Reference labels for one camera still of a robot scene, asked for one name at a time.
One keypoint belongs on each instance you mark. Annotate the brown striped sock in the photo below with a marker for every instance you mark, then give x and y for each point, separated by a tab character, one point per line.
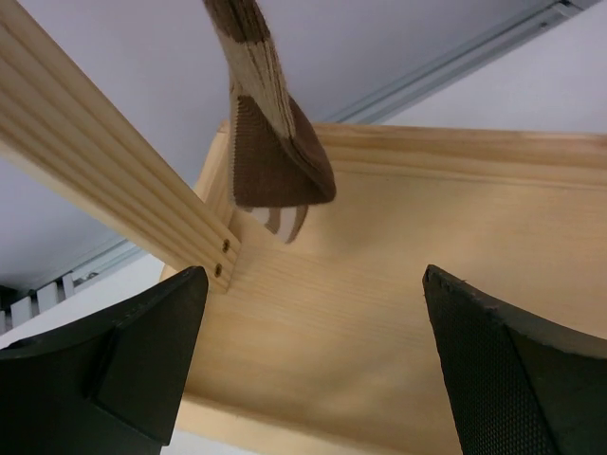
278	167

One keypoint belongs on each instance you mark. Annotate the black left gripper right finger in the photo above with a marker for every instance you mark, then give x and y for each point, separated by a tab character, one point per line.
517	383

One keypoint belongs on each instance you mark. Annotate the wooden drying rack stand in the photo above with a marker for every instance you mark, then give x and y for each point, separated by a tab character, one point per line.
324	346

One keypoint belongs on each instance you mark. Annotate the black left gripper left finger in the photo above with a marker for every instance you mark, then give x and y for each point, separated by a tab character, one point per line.
108	383

